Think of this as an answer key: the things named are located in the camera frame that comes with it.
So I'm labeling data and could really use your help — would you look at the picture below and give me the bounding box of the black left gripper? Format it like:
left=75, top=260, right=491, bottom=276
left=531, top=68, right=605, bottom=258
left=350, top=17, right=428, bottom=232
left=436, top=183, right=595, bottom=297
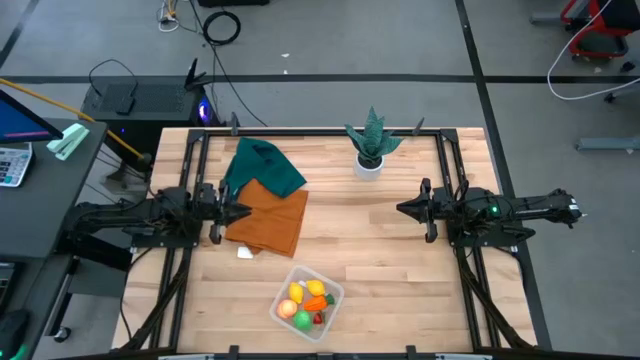
left=199, top=180, right=253, bottom=245

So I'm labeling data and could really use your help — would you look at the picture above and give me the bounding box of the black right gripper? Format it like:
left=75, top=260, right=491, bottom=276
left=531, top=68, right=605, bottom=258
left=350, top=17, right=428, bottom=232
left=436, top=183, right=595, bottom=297
left=396, top=177, right=451, bottom=245

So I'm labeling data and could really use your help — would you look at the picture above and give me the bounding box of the peach toy fruit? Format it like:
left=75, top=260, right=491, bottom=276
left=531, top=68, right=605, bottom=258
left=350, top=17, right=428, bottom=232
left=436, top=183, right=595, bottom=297
left=277, top=298, right=299, bottom=320

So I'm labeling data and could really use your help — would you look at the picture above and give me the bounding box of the orange toy carrot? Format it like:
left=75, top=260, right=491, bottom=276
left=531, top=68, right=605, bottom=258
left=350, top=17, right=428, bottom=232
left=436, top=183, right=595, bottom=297
left=303, top=293, right=335, bottom=313

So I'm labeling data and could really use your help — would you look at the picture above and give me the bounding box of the green toy pear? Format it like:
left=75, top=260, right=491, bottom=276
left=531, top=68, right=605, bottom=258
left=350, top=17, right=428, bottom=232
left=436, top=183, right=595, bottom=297
left=292, top=309, right=314, bottom=331

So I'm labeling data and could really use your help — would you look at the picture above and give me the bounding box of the clear plastic tupperware container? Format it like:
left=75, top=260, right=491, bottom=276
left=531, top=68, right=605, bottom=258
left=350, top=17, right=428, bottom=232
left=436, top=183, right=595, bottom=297
left=268, top=264, right=346, bottom=344

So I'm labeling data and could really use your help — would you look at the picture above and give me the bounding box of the orange cloth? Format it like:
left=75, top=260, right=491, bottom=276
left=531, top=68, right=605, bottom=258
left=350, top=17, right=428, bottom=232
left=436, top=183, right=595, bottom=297
left=224, top=178, right=310, bottom=259

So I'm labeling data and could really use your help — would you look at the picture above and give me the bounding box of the dark green cloth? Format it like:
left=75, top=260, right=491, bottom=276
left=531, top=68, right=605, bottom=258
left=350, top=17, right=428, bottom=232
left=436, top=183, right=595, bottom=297
left=222, top=137, right=308, bottom=199

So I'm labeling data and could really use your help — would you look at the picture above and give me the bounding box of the snake plant in white pot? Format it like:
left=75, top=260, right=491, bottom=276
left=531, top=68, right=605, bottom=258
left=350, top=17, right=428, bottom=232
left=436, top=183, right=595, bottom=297
left=344, top=106, right=404, bottom=182

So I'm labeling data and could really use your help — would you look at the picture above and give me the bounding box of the black computer tower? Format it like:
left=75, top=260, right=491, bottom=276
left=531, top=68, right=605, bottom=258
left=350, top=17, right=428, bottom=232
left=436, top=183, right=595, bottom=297
left=80, top=57, right=214, bottom=154

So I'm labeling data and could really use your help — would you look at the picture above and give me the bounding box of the mint green stapler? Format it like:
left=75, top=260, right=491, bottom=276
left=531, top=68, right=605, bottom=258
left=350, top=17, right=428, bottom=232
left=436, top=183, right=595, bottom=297
left=46, top=123, right=91, bottom=161

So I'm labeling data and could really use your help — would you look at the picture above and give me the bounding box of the black desk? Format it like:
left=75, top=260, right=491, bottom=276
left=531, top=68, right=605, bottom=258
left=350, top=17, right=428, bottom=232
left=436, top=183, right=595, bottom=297
left=0, top=118, right=109, bottom=360

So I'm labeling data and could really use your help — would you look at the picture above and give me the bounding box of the grey metal beam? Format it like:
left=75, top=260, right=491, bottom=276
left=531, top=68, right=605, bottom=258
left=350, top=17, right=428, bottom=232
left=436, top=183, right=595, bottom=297
left=574, top=135, right=640, bottom=153

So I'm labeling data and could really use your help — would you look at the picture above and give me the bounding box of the grey calculator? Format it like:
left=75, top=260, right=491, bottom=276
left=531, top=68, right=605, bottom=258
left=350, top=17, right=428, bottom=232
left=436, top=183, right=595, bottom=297
left=0, top=142, right=34, bottom=189

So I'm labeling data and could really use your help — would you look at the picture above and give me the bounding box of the computer monitor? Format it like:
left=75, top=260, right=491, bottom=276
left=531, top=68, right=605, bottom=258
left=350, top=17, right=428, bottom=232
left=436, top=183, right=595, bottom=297
left=0, top=89, right=64, bottom=145

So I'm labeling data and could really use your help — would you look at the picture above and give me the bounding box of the red and black cart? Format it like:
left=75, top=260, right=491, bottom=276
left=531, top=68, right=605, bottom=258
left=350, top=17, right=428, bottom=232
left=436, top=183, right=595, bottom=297
left=559, top=0, right=640, bottom=64

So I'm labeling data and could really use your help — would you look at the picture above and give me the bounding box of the black cable bundle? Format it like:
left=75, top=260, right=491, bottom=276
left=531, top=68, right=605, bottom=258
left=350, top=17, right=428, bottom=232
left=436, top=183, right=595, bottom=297
left=457, top=247, right=532, bottom=350
left=122, top=247, right=192, bottom=351

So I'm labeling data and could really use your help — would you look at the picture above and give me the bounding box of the coiled black cable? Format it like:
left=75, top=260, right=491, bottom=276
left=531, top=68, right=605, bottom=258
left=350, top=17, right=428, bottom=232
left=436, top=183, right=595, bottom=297
left=202, top=10, right=242, bottom=46

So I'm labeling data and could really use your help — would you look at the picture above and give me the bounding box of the yellow cable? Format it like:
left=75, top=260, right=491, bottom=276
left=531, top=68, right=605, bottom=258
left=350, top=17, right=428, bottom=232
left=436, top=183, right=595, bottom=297
left=0, top=77, right=147, bottom=161

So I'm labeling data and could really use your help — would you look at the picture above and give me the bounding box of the white cable tangle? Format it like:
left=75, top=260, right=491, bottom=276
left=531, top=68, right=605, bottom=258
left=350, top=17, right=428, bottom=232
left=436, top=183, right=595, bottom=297
left=158, top=0, right=181, bottom=34

